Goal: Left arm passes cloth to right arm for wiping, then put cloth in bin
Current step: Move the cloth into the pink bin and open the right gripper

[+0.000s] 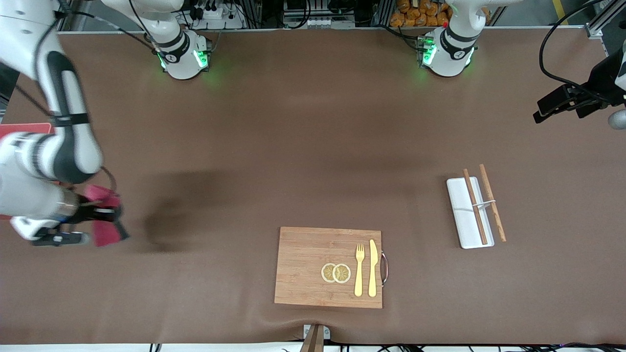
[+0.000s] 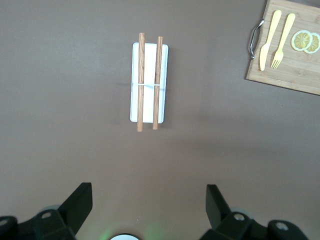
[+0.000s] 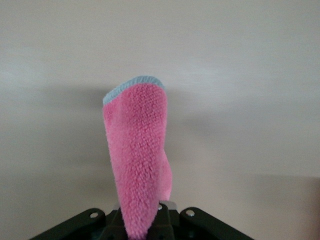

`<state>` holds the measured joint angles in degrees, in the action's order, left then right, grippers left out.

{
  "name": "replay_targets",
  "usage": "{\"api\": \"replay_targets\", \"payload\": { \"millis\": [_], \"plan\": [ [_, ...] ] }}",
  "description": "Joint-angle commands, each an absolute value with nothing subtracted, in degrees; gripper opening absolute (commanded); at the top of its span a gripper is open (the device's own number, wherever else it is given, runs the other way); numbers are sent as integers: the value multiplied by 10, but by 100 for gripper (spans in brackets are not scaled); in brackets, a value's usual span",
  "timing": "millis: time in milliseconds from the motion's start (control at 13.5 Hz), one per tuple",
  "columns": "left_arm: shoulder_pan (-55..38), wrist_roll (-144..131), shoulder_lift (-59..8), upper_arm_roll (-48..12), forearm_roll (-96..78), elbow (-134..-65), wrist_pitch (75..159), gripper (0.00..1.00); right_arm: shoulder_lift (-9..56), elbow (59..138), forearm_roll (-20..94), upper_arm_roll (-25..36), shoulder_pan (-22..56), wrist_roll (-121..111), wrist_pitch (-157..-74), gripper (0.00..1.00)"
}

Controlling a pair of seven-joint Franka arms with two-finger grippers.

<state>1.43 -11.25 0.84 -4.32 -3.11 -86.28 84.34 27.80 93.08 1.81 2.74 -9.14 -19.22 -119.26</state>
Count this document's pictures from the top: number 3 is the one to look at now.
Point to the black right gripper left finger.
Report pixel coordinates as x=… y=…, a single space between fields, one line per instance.
x=95 y=225

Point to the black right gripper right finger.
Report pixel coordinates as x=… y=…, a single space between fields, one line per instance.
x=190 y=225

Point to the pink cloth with blue trim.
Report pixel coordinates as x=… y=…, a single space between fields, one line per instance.
x=140 y=150

